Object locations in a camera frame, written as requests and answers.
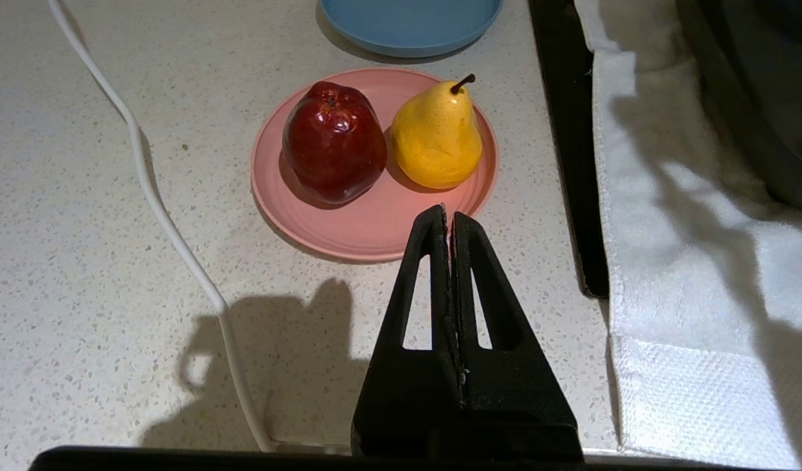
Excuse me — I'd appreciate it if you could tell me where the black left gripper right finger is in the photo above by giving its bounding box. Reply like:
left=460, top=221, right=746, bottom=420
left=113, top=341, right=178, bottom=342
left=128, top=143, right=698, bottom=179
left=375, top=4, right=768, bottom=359
left=451, top=211, right=585, bottom=462

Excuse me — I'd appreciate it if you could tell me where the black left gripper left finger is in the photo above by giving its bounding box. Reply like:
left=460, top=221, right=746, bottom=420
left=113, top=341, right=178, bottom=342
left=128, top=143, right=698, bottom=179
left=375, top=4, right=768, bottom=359
left=351, top=204, right=465, bottom=460

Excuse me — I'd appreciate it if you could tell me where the black rice cooker base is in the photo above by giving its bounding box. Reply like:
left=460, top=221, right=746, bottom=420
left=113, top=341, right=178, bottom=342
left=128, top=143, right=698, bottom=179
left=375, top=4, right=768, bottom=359
left=676, top=0, right=802, bottom=217

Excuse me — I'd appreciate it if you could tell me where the pink plate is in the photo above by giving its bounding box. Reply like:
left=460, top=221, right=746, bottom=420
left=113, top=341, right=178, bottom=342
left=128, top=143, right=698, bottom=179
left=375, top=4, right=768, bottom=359
left=251, top=67, right=500, bottom=263

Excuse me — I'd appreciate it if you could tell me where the white towel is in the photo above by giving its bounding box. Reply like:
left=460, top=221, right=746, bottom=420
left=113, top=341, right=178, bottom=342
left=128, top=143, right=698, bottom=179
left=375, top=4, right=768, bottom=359
left=573, top=0, right=802, bottom=470

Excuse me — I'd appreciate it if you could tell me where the yellow pear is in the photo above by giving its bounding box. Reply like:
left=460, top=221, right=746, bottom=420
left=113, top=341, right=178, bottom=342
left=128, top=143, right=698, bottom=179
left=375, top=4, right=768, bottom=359
left=391, top=74, right=484, bottom=191

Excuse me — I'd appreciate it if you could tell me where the red apple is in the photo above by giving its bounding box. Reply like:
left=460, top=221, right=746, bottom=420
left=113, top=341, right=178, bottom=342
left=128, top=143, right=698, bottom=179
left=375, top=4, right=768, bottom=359
left=282, top=81, right=388, bottom=205

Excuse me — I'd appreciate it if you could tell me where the long black flat strip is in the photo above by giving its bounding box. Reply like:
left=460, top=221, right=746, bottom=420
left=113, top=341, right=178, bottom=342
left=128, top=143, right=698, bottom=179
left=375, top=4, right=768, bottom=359
left=529, top=0, right=611, bottom=300

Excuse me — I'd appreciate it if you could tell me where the blue plate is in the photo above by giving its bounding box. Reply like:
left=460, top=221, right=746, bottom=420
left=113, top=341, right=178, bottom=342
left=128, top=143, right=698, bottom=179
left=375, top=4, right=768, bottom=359
left=319, top=0, right=504, bottom=58

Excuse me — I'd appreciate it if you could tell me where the white cable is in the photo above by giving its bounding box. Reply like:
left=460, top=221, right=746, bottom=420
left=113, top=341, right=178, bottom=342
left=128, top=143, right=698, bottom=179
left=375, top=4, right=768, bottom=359
left=46, top=0, right=277, bottom=453

